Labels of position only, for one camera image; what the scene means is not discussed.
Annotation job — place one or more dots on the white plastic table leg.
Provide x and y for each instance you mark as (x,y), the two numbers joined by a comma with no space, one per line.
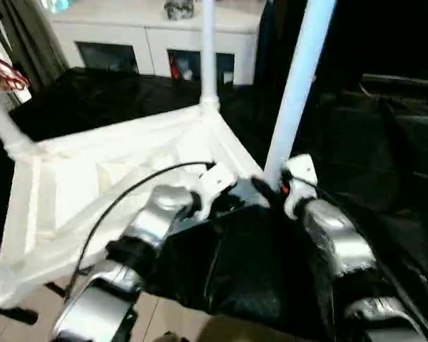
(3,132)
(208,50)
(299,78)

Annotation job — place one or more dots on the white plastic table top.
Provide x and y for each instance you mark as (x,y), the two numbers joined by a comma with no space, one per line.
(78,178)

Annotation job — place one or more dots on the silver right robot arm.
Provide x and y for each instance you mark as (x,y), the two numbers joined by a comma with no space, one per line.
(335,239)

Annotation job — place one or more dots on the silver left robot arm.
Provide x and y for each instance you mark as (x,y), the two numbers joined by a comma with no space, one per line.
(157,221)

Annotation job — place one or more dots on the black plastic mat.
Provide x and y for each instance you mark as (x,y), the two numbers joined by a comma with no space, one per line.
(271,285)

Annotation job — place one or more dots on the white cabinet with glass doors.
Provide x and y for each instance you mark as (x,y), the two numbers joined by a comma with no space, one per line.
(143,35)

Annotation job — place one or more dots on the dark object on cabinet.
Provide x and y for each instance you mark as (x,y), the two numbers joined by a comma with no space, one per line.
(179,8)

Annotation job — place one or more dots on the grey curtain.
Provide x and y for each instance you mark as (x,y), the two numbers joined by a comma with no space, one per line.
(32,32)

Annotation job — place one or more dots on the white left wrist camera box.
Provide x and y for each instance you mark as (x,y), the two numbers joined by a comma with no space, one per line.
(215,184)

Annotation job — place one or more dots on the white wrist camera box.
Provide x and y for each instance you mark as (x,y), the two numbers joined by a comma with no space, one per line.
(215,184)
(299,174)

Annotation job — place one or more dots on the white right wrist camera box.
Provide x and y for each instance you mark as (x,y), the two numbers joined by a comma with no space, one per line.
(299,174)

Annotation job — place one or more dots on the black horizontal rail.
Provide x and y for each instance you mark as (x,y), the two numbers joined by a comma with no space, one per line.
(399,80)

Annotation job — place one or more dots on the black metal table frame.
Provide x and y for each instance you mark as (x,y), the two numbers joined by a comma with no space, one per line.
(18,313)

